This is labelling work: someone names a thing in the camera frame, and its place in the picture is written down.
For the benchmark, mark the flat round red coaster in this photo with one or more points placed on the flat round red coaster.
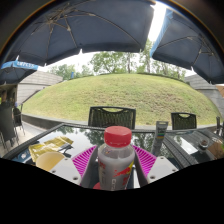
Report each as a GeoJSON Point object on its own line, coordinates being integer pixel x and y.
{"type": "Point", "coordinates": [96, 186]}

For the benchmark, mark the person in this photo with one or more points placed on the person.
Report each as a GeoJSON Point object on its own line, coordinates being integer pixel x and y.
{"type": "Point", "coordinates": [3, 100]}

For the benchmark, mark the navy patio umbrella with blue edge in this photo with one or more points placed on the navy patio umbrella with blue edge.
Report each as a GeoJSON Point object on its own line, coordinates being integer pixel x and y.
{"type": "Point", "coordinates": [193, 46]}

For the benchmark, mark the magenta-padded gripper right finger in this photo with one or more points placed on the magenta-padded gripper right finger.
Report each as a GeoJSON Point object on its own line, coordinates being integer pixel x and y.
{"type": "Point", "coordinates": [161, 166]}

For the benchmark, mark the dark wicker chair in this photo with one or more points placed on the dark wicker chair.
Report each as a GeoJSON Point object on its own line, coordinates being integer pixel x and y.
{"type": "Point", "coordinates": [111, 118]}
{"type": "Point", "coordinates": [6, 125]}
{"type": "Point", "coordinates": [183, 121]}

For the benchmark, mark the large navy patio umbrella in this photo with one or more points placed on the large navy patio umbrella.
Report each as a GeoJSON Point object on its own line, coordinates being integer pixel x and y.
{"type": "Point", "coordinates": [80, 30]}

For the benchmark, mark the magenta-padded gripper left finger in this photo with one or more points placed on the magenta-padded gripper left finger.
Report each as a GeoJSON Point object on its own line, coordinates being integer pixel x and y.
{"type": "Point", "coordinates": [66, 168]}

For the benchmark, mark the red-capped clear drink bottle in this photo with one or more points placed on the red-capped clear drink bottle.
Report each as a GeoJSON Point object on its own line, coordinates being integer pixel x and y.
{"type": "Point", "coordinates": [115, 163]}

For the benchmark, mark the light blue patio umbrella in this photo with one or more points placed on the light blue patio umbrella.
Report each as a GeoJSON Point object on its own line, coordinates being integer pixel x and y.
{"type": "Point", "coordinates": [16, 68]}

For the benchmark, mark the yellow foil packet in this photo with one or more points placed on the yellow foil packet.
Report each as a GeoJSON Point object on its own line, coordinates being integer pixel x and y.
{"type": "Point", "coordinates": [43, 148]}

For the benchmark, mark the small round ashtray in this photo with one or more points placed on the small round ashtray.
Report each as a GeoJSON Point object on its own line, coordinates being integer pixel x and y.
{"type": "Point", "coordinates": [203, 144]}

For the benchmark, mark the brown paper bag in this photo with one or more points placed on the brown paper bag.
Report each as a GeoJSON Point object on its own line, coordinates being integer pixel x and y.
{"type": "Point", "coordinates": [217, 149]}

